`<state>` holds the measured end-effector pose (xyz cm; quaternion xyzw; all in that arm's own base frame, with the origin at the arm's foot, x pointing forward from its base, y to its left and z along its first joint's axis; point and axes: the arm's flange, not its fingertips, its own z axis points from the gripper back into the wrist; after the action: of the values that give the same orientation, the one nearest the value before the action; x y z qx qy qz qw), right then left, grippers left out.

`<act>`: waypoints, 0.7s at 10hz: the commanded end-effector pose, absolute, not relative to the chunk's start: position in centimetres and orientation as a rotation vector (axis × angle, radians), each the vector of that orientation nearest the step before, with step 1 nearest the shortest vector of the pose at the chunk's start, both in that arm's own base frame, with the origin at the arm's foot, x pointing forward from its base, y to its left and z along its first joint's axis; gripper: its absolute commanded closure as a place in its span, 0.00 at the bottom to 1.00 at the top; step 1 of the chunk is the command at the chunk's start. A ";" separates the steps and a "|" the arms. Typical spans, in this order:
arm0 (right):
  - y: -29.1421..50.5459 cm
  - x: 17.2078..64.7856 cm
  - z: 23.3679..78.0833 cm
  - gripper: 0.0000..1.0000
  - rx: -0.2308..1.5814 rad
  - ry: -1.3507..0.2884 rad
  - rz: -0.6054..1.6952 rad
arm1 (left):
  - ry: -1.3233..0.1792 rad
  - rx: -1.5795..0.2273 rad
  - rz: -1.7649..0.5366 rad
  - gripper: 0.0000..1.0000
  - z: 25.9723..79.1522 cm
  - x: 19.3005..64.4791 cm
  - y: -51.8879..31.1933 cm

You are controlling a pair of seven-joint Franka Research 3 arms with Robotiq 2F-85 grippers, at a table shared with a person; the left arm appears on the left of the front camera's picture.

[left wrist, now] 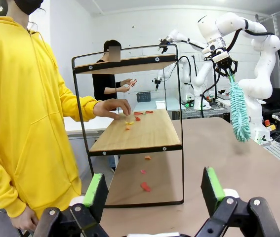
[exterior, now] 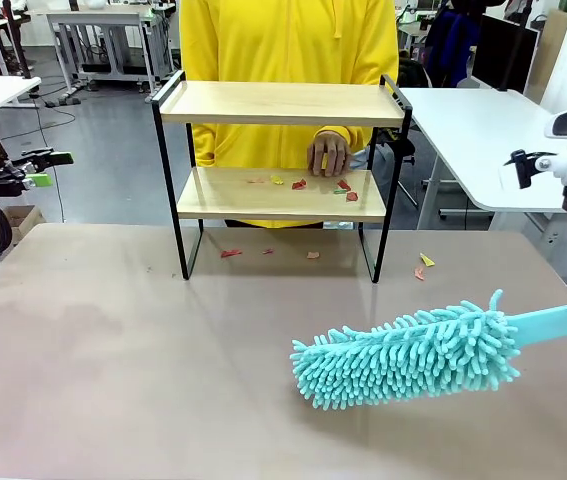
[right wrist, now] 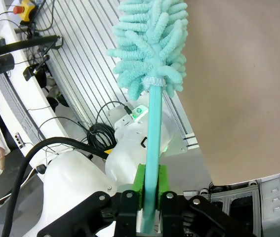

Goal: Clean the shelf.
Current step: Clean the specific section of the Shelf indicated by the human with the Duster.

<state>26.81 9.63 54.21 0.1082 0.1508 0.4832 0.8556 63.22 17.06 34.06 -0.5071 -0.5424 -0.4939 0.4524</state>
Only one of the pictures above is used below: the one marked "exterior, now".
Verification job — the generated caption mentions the dark blue jacket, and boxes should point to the dark blue jacket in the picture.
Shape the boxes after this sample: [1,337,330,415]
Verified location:
[421,4,479,89]

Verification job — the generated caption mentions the person's right forearm yellow sleeve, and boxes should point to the person's right forearm yellow sleeve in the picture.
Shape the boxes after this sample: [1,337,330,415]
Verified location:
[190,123,218,169]

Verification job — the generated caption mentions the black office chair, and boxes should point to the black office chair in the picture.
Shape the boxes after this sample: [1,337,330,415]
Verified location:
[372,47,434,209]

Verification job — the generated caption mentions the person's left hand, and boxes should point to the person's left hand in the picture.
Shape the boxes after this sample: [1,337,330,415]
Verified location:
[306,130,353,177]

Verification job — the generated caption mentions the black metal wooden shelf rack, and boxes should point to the black metal wooden shelf rack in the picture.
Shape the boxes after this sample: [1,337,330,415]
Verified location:
[151,69,413,284]

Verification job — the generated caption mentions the teal microfiber duster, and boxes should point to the teal microfiber duster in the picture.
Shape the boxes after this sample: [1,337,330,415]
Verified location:
[290,288,567,412]

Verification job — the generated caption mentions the person in yellow hoodie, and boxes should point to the person in yellow hoodie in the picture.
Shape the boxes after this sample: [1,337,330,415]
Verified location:
[178,0,400,230]

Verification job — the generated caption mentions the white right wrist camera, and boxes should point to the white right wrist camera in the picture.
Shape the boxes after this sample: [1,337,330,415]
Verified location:
[500,148,567,190]

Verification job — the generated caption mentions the brown cardboard sheet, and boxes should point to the brown cardboard sheet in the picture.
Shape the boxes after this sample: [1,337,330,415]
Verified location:
[532,8,567,99]

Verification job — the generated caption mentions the cardboard box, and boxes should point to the cardboard box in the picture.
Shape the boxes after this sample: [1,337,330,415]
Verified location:
[0,204,47,247]

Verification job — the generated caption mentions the black computer monitor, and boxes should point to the black computer monitor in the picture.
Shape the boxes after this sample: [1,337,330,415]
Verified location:
[472,13,540,96]

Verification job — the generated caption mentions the grey desk with metal frame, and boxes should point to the grey desk with metal frame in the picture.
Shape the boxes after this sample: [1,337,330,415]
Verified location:
[45,7,179,96]

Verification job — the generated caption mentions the person's left forearm yellow sleeve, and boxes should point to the person's left forearm yellow sleeve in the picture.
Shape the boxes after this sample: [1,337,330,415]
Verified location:
[314,124,364,151]

